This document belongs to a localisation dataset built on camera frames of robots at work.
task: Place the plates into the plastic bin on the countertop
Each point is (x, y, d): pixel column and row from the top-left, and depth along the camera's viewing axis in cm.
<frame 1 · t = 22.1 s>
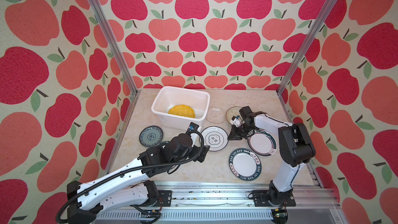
left hand: (204, 145, 68), fingers open
right hand: (231, 138, 92), fingers closed
white plastic bin: (166, 97, 105), point 12 cm above the table
yellow white-dotted plate: (182, 110, 110), point 2 cm above the table
blue floral green plate: (150, 136, 98), on the table
white plate with cloud emblem: (215, 137, 97), on the table
clear glass plate: (215, 114, 110), on the table
cream plate with plant drawing: (233, 111, 109), point 3 cm above the table
white plate dark green rim: (263, 143, 96), on the table
white plate lettered dark rim: (245, 164, 89), on the table

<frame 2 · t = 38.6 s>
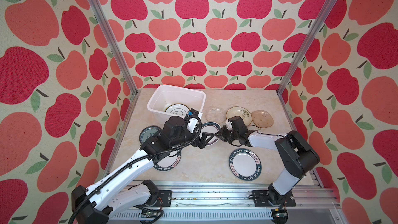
left hand: (209, 132, 68), fingers open
right hand: (216, 133, 92), fingers closed
white plate with cloud emblem: (177, 110, 106), point 5 cm above the table
white plate dark green rim: (211, 127, 100), point 3 cm above the table
beige speckled plate: (262, 118, 107), on the table
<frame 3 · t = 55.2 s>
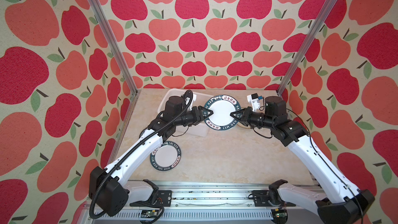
left hand: (213, 116, 68), fingers open
right hand: (234, 113, 68), fingers closed
white plate lettered dark rim: (222, 106, 75), point 31 cm above the table
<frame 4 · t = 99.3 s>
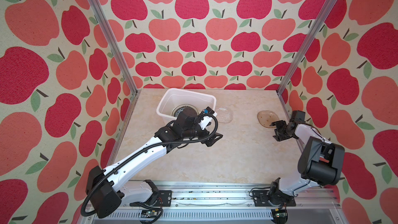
left hand: (218, 131, 70), fingers open
right hand: (275, 128, 93), fingers open
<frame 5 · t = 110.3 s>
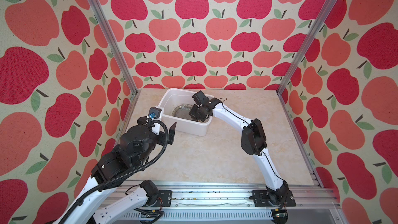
left hand: (167, 120, 60), fingers open
right hand: (192, 114, 95), fingers closed
